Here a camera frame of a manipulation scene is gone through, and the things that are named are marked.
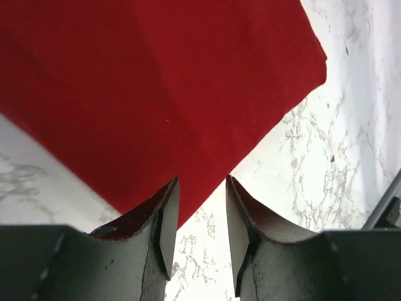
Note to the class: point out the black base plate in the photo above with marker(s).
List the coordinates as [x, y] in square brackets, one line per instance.
[386, 215]

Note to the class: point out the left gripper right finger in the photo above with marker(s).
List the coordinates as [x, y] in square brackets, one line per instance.
[275, 259]

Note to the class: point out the dark red t shirt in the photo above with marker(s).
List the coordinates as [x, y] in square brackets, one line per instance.
[129, 94]

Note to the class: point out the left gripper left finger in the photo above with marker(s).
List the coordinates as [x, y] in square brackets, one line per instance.
[129, 258]

